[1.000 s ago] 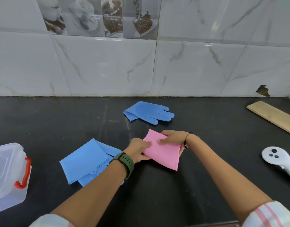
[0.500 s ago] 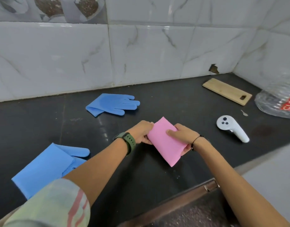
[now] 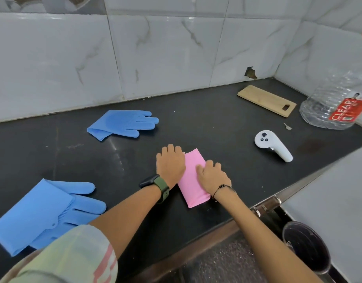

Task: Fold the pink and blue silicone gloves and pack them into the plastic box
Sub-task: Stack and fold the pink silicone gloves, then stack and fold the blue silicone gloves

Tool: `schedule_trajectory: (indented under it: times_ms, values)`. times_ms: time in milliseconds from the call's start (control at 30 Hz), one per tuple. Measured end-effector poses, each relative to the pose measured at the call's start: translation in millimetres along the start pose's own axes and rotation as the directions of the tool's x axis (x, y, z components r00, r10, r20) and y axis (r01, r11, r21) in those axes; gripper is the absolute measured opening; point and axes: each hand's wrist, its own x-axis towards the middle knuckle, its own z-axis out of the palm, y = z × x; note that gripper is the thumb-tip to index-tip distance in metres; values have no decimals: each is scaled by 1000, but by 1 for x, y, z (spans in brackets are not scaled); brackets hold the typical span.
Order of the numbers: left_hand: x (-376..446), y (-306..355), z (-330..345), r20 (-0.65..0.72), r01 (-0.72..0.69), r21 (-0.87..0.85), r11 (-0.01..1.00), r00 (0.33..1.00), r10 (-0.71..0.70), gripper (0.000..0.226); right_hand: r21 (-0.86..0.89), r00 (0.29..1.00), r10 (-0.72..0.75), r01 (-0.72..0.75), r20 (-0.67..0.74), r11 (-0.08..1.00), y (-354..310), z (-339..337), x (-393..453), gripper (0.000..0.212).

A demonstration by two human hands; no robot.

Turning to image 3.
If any person's right hand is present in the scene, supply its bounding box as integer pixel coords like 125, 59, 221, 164
196, 160, 232, 201

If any person's left hand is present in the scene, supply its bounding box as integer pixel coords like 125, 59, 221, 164
156, 144, 186, 190

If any pink cloth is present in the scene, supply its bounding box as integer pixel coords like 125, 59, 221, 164
177, 149, 211, 209

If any person's left forearm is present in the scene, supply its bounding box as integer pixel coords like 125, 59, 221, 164
89, 186, 169, 260

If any person's right forearm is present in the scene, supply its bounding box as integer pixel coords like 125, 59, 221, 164
213, 187, 323, 283

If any black smartwatch with green band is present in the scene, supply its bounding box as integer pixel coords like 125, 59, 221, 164
139, 174, 170, 204

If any blue silicone scrubbing glove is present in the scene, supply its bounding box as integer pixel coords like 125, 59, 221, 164
0, 179, 107, 257
87, 110, 159, 142

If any white handheld controller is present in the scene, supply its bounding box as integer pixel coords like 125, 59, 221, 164
254, 130, 293, 163

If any chrome metal fitting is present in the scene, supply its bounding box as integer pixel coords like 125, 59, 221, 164
251, 196, 283, 218

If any wooden cutting board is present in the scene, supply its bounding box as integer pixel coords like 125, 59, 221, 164
237, 85, 297, 118

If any white appliance top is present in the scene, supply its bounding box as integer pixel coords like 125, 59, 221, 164
280, 143, 362, 283

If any clear plastic water bottle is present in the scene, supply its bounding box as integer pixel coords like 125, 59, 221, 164
299, 30, 362, 130

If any pale striped shirt sleeve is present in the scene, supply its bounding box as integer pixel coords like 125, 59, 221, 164
0, 224, 119, 283

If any black thin bracelet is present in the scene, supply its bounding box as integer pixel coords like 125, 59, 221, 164
212, 184, 237, 201

